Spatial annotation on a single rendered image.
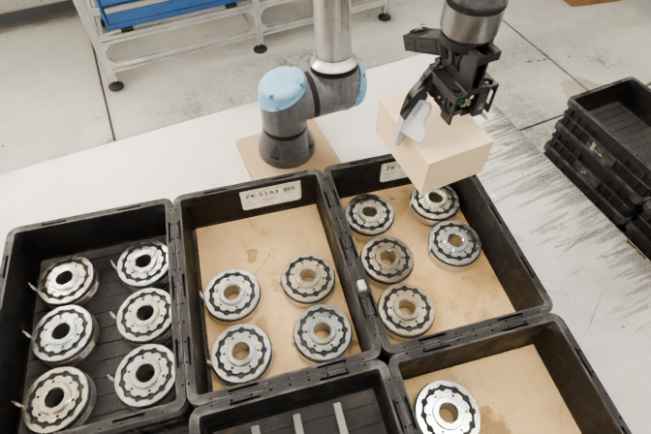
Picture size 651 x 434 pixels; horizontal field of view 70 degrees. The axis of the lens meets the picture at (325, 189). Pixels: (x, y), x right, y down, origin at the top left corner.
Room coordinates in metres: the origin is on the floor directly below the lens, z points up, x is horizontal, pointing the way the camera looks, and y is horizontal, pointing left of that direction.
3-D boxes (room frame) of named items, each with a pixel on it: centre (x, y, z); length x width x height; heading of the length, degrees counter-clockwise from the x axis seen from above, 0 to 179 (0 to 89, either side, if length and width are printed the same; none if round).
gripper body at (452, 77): (0.54, -0.19, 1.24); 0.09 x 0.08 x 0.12; 24
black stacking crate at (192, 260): (0.40, 0.10, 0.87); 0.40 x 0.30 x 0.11; 15
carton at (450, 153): (0.57, -0.18, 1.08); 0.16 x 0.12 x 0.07; 24
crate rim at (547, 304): (0.48, -0.19, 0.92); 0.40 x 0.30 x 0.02; 15
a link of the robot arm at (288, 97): (0.88, 0.10, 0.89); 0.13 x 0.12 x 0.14; 113
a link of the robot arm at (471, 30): (0.55, -0.19, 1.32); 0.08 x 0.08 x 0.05
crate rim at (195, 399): (0.40, 0.10, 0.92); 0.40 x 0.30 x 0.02; 15
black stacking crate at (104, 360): (0.33, 0.39, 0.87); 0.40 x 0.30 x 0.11; 15
